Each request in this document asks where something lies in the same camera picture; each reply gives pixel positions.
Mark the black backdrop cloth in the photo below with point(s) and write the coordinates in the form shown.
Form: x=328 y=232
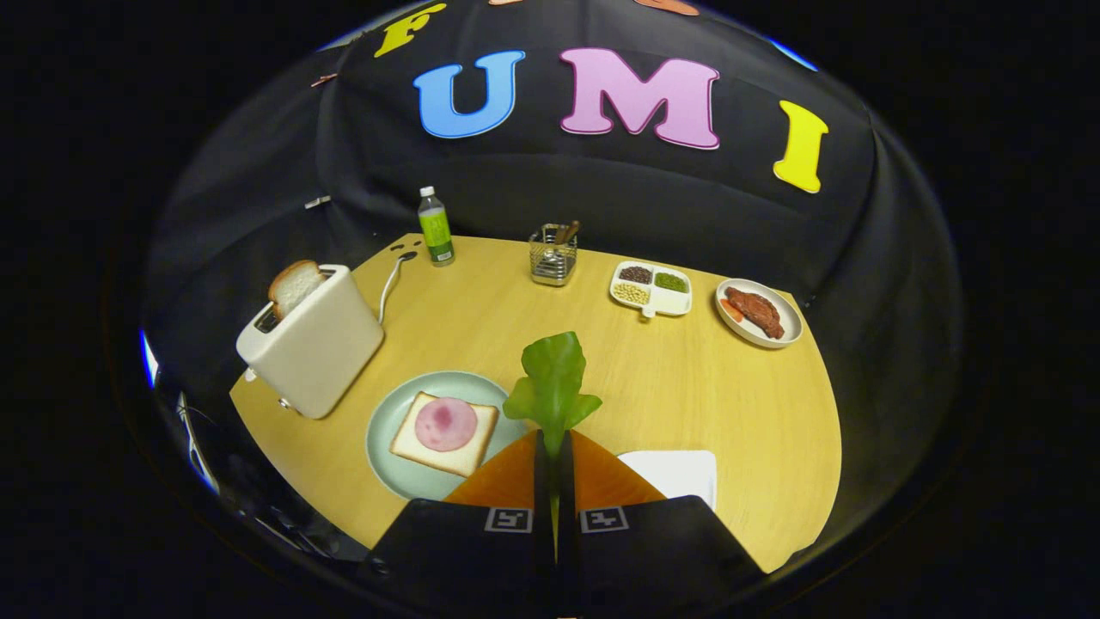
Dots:
x=601 y=198

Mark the green lettuce leaf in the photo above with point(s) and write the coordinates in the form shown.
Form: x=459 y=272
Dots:
x=552 y=387

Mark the bread slice with ham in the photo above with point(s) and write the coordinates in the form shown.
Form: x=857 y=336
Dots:
x=411 y=445

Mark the toasted bread slice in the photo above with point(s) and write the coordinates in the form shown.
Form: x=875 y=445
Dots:
x=294 y=285

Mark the white toaster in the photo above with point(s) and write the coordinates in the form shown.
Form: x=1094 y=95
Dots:
x=326 y=352

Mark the white divided bean dish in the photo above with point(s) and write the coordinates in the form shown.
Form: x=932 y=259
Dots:
x=670 y=301

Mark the orange carrot slice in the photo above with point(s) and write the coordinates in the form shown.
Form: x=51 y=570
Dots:
x=730 y=310

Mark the pale green round plate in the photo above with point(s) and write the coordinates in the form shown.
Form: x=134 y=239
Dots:
x=387 y=438

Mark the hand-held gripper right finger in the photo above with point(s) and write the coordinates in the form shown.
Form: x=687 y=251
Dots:
x=567 y=516

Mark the white round meat plate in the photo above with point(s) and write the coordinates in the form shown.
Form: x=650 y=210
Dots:
x=786 y=331

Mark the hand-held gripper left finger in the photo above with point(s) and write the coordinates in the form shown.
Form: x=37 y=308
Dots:
x=543 y=516

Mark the brown meat piece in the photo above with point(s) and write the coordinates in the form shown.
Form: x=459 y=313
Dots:
x=756 y=311

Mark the pink ham slice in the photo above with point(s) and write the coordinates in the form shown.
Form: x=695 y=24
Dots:
x=445 y=425

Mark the white square plate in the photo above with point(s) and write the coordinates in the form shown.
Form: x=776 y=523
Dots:
x=675 y=473

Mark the green label water bottle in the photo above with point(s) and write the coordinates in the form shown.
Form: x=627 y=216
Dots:
x=436 y=232

